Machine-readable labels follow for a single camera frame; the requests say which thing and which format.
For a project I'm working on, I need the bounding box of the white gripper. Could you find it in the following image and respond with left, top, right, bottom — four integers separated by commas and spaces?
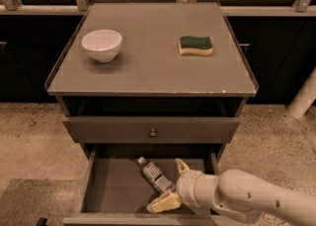
147, 158, 219, 213

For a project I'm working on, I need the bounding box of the clear plastic water bottle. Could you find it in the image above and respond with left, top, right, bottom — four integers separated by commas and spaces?
137, 157, 175, 193

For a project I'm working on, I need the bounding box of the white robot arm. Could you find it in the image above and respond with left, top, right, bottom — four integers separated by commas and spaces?
147, 73, 316, 226

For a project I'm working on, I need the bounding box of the brass round drawer knob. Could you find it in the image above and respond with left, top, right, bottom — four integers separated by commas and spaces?
149, 128, 157, 138

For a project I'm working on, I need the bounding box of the grey open middle drawer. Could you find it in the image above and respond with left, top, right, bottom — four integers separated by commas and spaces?
63, 147, 239, 226

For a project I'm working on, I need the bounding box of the grey drawer cabinet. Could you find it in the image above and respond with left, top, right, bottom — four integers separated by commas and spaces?
43, 2, 260, 226

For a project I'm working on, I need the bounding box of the grey top drawer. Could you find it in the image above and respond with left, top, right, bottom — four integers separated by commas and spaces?
63, 116, 240, 144

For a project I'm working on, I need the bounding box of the small black object bottom-left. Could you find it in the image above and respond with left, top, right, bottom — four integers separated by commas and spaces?
36, 217, 47, 226

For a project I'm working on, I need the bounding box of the green and yellow sponge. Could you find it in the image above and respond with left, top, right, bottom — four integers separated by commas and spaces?
179, 36, 213, 56

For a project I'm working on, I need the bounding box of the white ceramic bowl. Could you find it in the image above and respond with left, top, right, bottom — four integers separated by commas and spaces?
81, 30, 122, 62

